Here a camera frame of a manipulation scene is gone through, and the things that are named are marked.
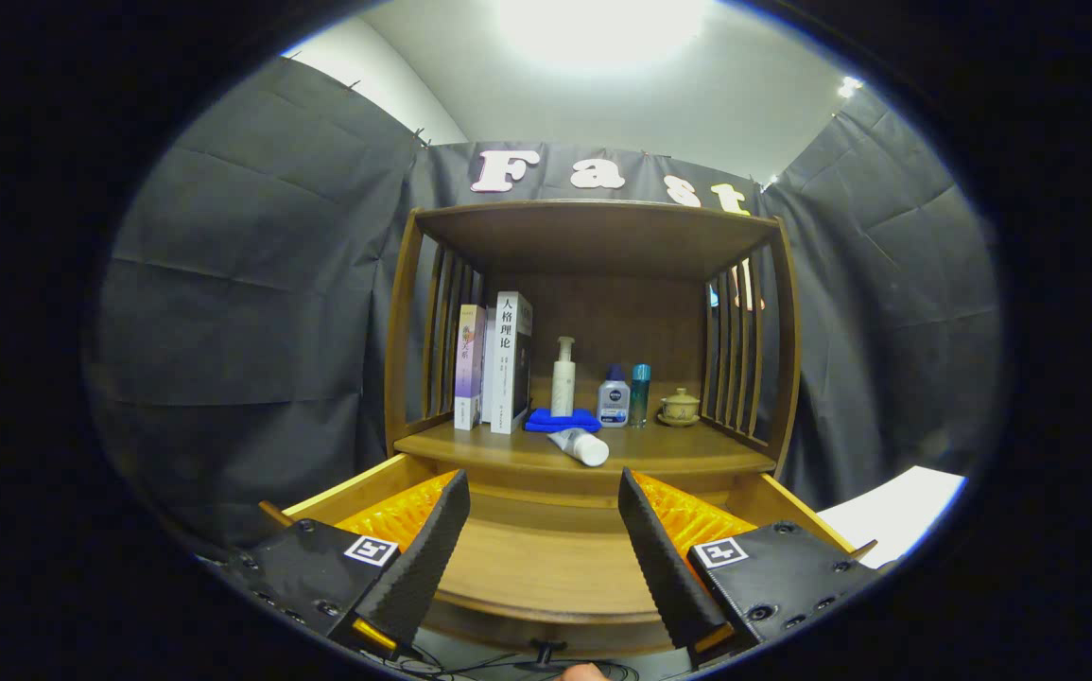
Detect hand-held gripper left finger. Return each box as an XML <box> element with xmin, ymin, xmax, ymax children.
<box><xmin>219</xmin><ymin>468</ymin><xmax>473</xmax><ymax>660</ymax></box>

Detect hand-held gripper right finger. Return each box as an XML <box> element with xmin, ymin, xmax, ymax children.
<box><xmin>617</xmin><ymin>467</ymin><xmax>887</xmax><ymax>663</ymax></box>

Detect brown wooden drawer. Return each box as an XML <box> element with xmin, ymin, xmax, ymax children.
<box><xmin>259</xmin><ymin>452</ymin><xmax>877</xmax><ymax>655</ymax></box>

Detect white squeeze tube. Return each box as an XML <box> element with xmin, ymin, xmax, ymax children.
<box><xmin>546</xmin><ymin>427</ymin><xmax>611</xmax><ymax>468</ymax></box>

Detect wooden countertop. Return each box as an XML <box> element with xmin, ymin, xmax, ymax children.
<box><xmin>392</xmin><ymin>416</ymin><xmax>778</xmax><ymax>477</ymax></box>

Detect brown wooden cabinet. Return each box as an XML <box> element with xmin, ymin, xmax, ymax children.
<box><xmin>383</xmin><ymin>199</ymin><xmax>802</xmax><ymax>654</ymax></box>

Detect lidded ceramic teacup with saucer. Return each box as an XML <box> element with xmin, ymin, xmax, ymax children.
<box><xmin>657</xmin><ymin>387</ymin><xmax>702</xmax><ymax>428</ymax></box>

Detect white bottle with blue cap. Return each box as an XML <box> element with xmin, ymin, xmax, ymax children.
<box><xmin>597</xmin><ymin>364</ymin><xmax>631</xmax><ymax>428</ymax></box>

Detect blue folded cloth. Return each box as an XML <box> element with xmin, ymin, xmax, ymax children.
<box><xmin>524</xmin><ymin>407</ymin><xmax>602</xmax><ymax>434</ymax></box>

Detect thin white book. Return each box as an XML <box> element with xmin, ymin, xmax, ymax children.
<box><xmin>481</xmin><ymin>305</ymin><xmax>499</xmax><ymax>425</ymax></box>

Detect purple book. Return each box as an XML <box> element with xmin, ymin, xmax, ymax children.
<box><xmin>454</xmin><ymin>304</ymin><xmax>488</xmax><ymax>431</ymax></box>

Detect white pump bottle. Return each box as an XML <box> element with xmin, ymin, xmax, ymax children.
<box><xmin>550</xmin><ymin>336</ymin><xmax>577</xmax><ymax>418</ymax></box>

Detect thick white and dark book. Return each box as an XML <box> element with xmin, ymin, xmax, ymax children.
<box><xmin>491</xmin><ymin>290</ymin><xmax>535</xmax><ymax>435</ymax></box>

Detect white and grey appliance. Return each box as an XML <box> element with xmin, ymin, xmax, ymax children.
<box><xmin>815</xmin><ymin>465</ymin><xmax>967</xmax><ymax>570</ymax></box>

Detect black backdrop cloth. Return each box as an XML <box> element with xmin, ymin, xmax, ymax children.
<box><xmin>82</xmin><ymin>57</ymin><xmax>1005</xmax><ymax>559</ymax></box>

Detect black cables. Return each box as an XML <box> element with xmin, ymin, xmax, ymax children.
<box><xmin>385</xmin><ymin>643</ymin><xmax>641</xmax><ymax>681</ymax></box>

